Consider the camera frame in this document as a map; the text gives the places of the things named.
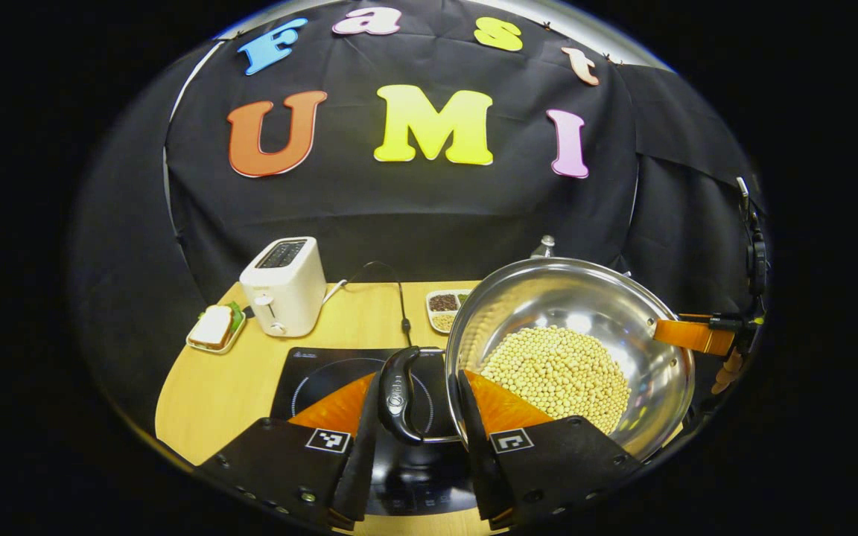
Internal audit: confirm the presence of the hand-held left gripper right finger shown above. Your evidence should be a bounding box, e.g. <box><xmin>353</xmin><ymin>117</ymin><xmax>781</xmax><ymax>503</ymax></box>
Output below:
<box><xmin>457</xmin><ymin>368</ymin><xmax>642</xmax><ymax>531</ymax></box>

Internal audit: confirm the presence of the white divided tray of grains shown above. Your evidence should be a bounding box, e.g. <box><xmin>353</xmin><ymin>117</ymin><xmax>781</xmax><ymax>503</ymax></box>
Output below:
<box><xmin>426</xmin><ymin>289</ymin><xmax>472</xmax><ymax>334</ymax></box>

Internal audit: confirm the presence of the black power cable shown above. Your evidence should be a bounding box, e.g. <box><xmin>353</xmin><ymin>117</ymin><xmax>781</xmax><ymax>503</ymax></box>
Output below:
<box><xmin>322</xmin><ymin>261</ymin><xmax>413</xmax><ymax>347</ymax></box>

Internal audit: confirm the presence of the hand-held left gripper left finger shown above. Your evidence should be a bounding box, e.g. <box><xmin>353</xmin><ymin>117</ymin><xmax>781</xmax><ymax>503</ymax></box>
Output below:
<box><xmin>194</xmin><ymin>370</ymin><xmax>381</xmax><ymax>531</ymax></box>

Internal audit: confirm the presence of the black backdrop cloth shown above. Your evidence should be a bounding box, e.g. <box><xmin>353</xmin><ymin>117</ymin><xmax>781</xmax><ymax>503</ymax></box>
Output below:
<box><xmin>68</xmin><ymin>0</ymin><xmax>769</xmax><ymax>440</ymax></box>

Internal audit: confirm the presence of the pile of soybeans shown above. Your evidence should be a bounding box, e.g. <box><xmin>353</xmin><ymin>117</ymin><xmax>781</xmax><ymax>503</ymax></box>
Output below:
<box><xmin>480</xmin><ymin>325</ymin><xmax>631</xmax><ymax>435</ymax></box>

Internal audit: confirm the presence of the plate with sandwich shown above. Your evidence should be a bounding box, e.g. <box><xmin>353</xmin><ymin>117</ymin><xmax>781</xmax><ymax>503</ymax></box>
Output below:
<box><xmin>186</xmin><ymin>301</ymin><xmax>247</xmax><ymax>354</ymax></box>

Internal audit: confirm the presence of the white toaster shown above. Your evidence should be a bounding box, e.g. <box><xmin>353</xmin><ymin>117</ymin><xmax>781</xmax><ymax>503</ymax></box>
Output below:
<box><xmin>239</xmin><ymin>237</ymin><xmax>327</xmax><ymax>338</ymax></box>

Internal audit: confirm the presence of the black induction cooktop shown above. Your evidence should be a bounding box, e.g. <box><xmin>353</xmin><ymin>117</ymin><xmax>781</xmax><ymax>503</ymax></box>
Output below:
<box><xmin>270</xmin><ymin>346</ymin><xmax>489</xmax><ymax>516</ymax></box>

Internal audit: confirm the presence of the stainless steel pot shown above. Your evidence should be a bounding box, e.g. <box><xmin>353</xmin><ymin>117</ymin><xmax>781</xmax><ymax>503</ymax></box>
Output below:
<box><xmin>378</xmin><ymin>257</ymin><xmax>696</xmax><ymax>462</ymax></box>

